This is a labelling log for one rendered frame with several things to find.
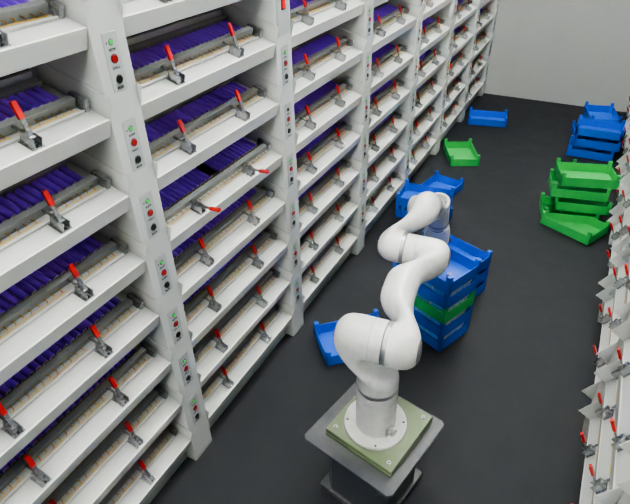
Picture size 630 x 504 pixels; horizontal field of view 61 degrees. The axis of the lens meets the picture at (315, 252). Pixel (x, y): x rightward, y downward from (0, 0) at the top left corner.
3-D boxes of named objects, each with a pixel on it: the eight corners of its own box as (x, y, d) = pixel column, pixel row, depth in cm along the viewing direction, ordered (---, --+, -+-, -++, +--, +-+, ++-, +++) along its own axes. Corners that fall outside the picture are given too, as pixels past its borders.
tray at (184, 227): (280, 165, 192) (285, 143, 186) (168, 253, 149) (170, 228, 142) (234, 141, 196) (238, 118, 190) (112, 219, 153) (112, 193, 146)
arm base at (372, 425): (419, 425, 163) (425, 386, 151) (375, 463, 153) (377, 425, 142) (375, 386, 174) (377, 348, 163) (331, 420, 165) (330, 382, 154)
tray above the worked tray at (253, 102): (277, 114, 181) (285, 77, 172) (155, 193, 138) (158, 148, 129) (228, 90, 185) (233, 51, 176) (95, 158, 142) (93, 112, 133)
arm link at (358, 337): (392, 407, 146) (397, 348, 131) (329, 388, 152) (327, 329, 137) (403, 374, 155) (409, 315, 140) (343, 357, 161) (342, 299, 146)
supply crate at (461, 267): (479, 274, 222) (482, 258, 218) (448, 295, 212) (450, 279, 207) (423, 244, 241) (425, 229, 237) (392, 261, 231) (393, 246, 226)
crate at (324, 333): (376, 321, 247) (377, 308, 242) (393, 351, 231) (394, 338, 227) (313, 334, 241) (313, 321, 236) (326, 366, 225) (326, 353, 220)
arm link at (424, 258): (354, 367, 143) (414, 384, 138) (354, 338, 135) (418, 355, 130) (402, 251, 177) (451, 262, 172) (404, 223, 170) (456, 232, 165)
